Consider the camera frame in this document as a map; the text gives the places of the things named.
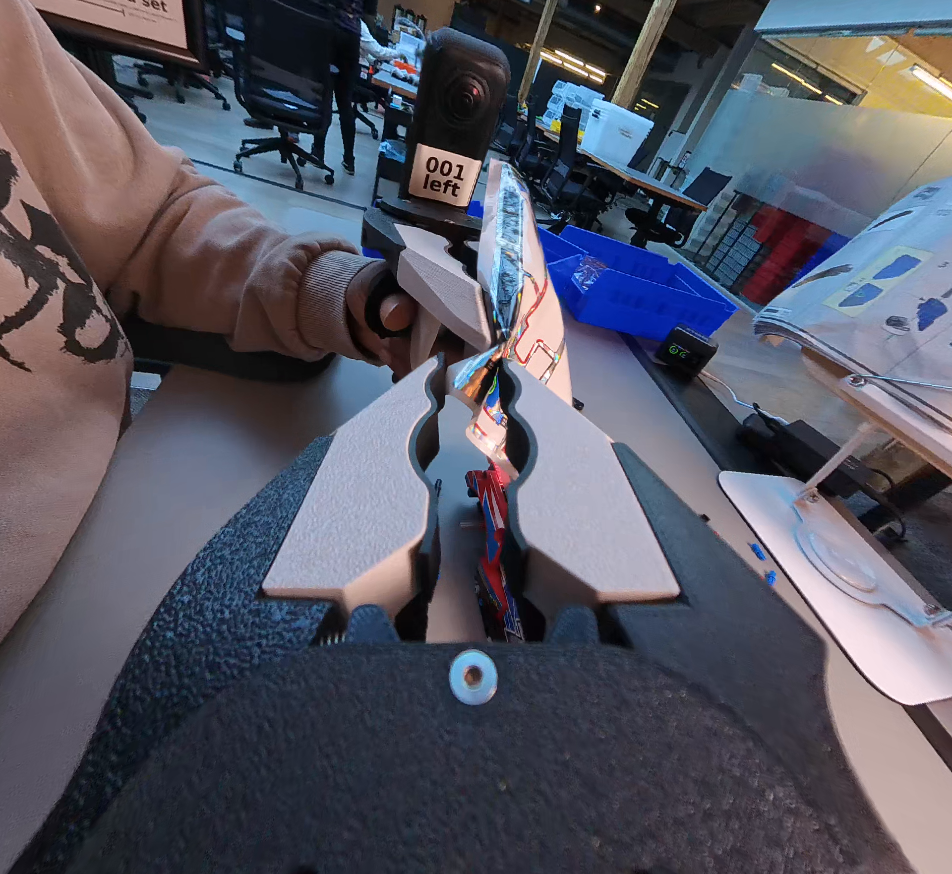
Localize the white book stand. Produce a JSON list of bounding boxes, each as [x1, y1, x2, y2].
[[717, 349, 952, 708]]

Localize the black power adapter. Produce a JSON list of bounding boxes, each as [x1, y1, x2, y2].
[[736, 404, 873, 500]]

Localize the black cable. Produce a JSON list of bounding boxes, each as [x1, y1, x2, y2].
[[861, 467, 910, 542]]

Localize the stack of white storage boxes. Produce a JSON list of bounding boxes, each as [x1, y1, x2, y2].
[[546, 80, 657, 169]]

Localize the black device with green display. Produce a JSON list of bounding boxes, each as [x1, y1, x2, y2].
[[654, 323, 721, 378]]

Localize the lego instruction booklet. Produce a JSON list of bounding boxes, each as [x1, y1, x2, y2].
[[753, 178, 952, 399]]

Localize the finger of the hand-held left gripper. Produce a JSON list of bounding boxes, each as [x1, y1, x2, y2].
[[396, 225, 495, 352]]

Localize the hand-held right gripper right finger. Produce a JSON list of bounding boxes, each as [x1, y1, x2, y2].
[[498, 361, 681, 643]]

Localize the lego race car model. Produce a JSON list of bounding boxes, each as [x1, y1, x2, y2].
[[464, 467, 526, 643]]

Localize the large black office chair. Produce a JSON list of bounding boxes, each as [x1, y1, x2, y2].
[[233, 0, 337, 191]]

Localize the long wooden desk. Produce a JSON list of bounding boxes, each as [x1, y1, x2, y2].
[[535, 139, 709, 250]]

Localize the holographic sticker sheet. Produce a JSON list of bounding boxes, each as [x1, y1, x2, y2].
[[449, 160, 575, 478]]

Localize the white cable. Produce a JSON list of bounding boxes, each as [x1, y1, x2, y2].
[[698, 367, 791, 426]]

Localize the person's left hand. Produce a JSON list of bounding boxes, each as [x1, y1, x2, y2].
[[344, 260, 419, 381]]

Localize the person's left forearm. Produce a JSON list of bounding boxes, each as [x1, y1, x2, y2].
[[104, 167, 385, 363]]

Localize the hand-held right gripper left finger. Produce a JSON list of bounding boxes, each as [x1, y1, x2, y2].
[[260, 355, 447, 640]]

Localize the coloured storage drawers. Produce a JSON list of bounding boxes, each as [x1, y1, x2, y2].
[[699, 203, 853, 307]]

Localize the plain blue bin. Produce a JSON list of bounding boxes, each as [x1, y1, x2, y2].
[[546, 251, 739, 344]]

